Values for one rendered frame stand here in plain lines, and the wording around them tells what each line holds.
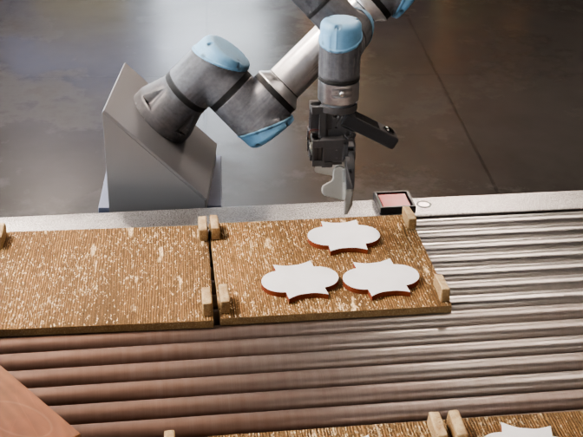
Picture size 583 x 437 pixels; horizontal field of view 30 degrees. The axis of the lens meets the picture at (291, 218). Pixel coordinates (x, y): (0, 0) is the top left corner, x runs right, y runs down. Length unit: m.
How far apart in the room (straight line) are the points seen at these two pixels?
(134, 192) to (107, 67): 3.50
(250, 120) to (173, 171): 0.20
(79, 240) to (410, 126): 3.12
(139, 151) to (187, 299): 0.48
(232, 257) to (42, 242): 0.37
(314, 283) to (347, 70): 0.39
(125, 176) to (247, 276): 0.46
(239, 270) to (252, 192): 2.40
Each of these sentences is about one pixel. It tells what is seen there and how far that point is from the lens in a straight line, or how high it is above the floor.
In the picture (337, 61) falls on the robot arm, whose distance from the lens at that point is 1.94.
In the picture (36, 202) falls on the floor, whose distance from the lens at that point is 4.42.
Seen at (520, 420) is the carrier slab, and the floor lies 0.94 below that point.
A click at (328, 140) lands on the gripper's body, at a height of 1.16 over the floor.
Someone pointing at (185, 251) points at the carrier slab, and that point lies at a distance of 2.09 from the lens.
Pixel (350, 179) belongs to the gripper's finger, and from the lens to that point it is 2.01.
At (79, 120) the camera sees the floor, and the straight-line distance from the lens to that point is 5.17.
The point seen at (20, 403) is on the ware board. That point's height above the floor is 1.04.
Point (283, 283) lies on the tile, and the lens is 1.96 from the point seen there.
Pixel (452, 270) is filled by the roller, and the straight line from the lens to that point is 2.09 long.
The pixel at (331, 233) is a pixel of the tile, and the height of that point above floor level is 0.95.
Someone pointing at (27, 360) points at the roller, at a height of 0.92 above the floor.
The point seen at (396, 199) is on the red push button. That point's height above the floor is 0.93.
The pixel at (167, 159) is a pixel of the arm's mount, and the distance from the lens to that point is 2.33.
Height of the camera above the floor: 1.96
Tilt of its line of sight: 28 degrees down
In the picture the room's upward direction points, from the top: 1 degrees clockwise
